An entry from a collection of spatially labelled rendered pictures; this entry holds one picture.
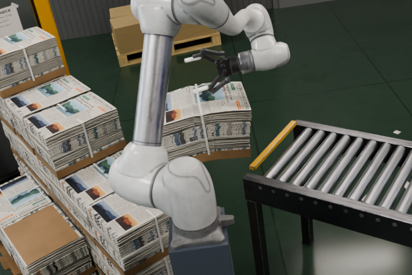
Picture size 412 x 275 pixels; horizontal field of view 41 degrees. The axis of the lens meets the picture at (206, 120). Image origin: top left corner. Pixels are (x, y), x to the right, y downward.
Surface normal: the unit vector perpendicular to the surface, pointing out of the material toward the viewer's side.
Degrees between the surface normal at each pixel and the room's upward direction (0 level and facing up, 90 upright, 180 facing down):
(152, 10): 68
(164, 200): 84
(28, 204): 0
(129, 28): 90
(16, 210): 1
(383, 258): 0
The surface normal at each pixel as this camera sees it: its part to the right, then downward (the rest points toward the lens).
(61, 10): 0.04, 0.49
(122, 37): 0.28, 0.44
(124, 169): -0.55, -0.08
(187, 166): -0.06, -0.85
